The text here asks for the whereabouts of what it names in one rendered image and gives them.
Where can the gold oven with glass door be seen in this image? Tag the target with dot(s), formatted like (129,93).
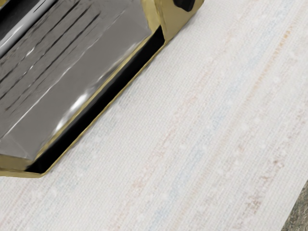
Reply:
(72,72)

